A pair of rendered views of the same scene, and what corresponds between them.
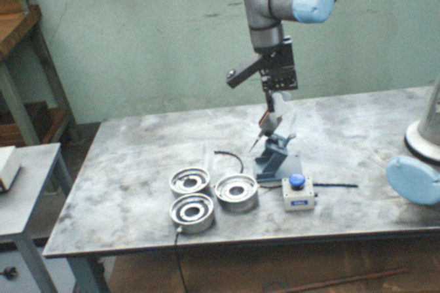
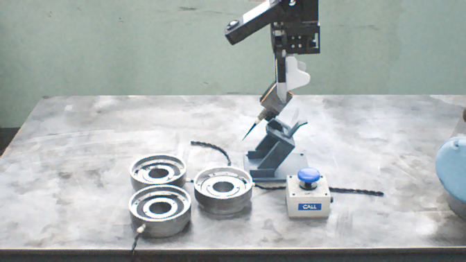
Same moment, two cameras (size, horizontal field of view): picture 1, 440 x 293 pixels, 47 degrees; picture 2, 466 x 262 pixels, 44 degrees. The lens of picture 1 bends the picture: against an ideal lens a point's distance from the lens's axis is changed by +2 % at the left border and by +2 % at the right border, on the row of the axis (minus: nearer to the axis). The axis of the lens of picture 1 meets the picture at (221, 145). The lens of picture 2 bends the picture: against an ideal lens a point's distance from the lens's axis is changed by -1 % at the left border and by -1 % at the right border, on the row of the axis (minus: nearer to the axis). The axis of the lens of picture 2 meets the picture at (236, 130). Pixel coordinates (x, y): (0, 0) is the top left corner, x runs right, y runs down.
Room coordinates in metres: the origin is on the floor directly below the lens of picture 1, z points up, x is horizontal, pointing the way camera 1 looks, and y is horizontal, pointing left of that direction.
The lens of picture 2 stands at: (0.08, 0.09, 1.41)
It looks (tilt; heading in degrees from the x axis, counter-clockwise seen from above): 28 degrees down; 352
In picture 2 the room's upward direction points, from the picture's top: straight up
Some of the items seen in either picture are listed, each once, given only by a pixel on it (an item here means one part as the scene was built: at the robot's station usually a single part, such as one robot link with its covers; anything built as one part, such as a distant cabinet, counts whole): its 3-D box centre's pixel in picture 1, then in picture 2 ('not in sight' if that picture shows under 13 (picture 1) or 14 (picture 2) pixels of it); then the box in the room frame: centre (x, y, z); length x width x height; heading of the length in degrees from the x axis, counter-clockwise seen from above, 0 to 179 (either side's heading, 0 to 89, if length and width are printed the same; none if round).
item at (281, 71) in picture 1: (275, 65); (292, 19); (1.04, -0.15, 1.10); 0.09 x 0.08 x 0.12; 83
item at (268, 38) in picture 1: (266, 33); not in sight; (1.05, -0.14, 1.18); 0.08 x 0.08 x 0.05
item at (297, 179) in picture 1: (297, 184); (308, 183); (0.91, -0.16, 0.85); 0.04 x 0.04 x 0.05
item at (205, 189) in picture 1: (190, 185); (158, 177); (1.01, 0.10, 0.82); 0.10 x 0.10 x 0.04
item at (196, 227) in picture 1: (192, 214); (160, 211); (0.90, 0.10, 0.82); 0.10 x 0.10 x 0.04
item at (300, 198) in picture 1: (300, 193); (310, 195); (0.91, -0.17, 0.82); 0.08 x 0.07 x 0.05; 82
